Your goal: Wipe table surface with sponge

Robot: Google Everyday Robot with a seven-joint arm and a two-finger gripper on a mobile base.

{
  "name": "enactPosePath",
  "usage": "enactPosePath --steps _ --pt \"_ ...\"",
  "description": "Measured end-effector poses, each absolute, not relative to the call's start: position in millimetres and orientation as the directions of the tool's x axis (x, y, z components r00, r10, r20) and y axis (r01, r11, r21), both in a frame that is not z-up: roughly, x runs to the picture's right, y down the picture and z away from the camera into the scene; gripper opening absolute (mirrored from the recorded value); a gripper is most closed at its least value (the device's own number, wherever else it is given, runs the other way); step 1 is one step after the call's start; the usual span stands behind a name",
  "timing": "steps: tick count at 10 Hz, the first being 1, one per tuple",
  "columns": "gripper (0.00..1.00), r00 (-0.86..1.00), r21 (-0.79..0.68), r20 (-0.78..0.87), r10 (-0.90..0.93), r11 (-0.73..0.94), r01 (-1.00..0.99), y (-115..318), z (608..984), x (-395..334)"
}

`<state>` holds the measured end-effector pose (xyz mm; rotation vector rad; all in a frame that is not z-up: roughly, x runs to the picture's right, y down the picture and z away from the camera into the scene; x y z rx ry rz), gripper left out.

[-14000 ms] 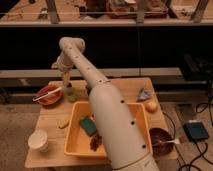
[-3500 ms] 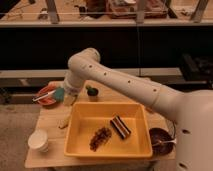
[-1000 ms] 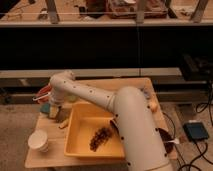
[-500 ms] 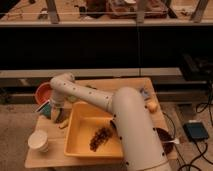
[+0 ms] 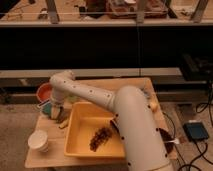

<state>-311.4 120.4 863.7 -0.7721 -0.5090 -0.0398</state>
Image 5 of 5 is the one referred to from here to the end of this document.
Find green sponge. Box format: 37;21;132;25
41;102;52;117

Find red bowl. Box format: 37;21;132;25
36;83;52;102

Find white paper cup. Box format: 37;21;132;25
28;130;49;152

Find dark brown bowl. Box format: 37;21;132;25
159;128;174;154

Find yellow round fruit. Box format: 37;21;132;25
149;101;158;113

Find grey crumpled cloth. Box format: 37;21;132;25
141;87;151;99

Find yellow food piece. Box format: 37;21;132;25
59;120;69;129

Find yellow plastic tub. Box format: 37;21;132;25
64;102;125;158

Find wooden table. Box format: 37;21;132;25
25;78;168;168

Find white plastic fork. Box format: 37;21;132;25
164;138;180;145

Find brown crumbs pile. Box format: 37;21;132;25
89;127;112;152

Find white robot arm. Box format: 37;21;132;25
50;70;174;171

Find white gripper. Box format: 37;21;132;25
50;91;67;120

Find black foot pedal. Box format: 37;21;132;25
183;122;209;141

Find black cables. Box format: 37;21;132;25
162;78;213;171

